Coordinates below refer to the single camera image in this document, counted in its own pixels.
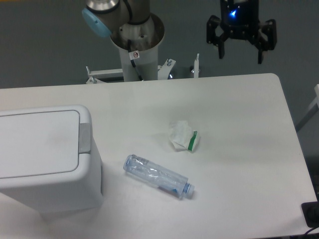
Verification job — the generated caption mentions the black device at table corner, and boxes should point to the black device at table corner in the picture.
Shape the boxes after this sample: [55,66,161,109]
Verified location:
[301,201,319,228]

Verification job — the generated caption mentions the white plastic trash can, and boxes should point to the white plastic trash can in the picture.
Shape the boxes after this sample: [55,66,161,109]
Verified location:
[0,105,103,213]

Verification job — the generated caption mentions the black cable on pedestal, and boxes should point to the black cable on pedestal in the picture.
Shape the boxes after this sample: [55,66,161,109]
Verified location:
[128,39,145,81]

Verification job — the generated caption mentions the crumpled white green wrapper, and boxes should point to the crumpled white green wrapper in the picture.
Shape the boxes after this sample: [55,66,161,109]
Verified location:
[168,120,200,152]

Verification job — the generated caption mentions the white frame at right edge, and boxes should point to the white frame at right edge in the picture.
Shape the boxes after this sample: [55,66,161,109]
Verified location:
[295,84,319,132]

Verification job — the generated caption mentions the grey lid push button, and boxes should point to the grey lid push button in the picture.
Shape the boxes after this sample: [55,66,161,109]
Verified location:
[78,123,92,154]

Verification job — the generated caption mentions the white trash can lid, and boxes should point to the white trash can lid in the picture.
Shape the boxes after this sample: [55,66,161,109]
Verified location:
[0,111,80,178]

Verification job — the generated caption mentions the white metal base frame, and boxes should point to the white metal base frame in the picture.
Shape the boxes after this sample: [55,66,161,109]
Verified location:
[85,53,201,85]

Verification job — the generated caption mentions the crushed clear plastic bottle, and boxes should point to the crushed clear plastic bottle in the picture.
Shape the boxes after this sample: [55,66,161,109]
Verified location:
[123,154,195,199]

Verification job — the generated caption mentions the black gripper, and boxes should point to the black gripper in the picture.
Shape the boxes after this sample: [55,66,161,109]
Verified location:
[206,0,277,64]

